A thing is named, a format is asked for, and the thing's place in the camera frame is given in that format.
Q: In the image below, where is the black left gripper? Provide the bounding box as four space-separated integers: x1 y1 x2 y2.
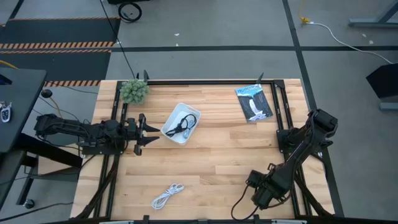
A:
124 113 161 157

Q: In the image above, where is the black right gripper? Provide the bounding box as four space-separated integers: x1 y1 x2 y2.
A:
247 169 292 210

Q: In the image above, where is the black USB-C cable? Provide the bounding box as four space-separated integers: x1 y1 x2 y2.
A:
165 113 198 138

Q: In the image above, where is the white plastic bin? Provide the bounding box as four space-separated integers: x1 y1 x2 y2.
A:
160 102 201 146

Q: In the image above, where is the green artificial plant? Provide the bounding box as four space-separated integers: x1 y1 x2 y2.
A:
119 78 150 106

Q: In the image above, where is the blue waterfall magazine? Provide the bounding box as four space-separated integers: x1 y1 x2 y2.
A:
234 83 274 123

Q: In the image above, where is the black hazard striped floor mat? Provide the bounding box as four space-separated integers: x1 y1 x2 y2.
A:
0 49 113 88
0 17 122 50

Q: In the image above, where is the black desk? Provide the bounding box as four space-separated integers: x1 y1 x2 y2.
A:
0 67 83 208

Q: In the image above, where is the white key fob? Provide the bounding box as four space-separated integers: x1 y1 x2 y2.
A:
0 101 13 123

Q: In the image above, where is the black angular stand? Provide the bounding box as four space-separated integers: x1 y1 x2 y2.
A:
365 62 398 112

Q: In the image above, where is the grey table leg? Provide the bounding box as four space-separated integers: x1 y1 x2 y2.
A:
348 0 398 29

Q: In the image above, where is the white USB-C cable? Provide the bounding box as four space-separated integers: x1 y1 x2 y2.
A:
150 182 185 210

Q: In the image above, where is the black aluminium rig frame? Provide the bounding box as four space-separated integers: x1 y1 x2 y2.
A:
70 69 346 224

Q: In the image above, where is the long black floor cable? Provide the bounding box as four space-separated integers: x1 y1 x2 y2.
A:
99 0 137 79

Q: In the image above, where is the coiled black floor cable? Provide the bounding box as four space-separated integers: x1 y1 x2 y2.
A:
118 1 143 24

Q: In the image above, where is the white floor cable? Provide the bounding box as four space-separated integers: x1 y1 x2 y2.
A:
306 21 394 65

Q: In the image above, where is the yellow floor cable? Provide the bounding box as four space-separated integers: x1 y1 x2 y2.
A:
297 0 312 24

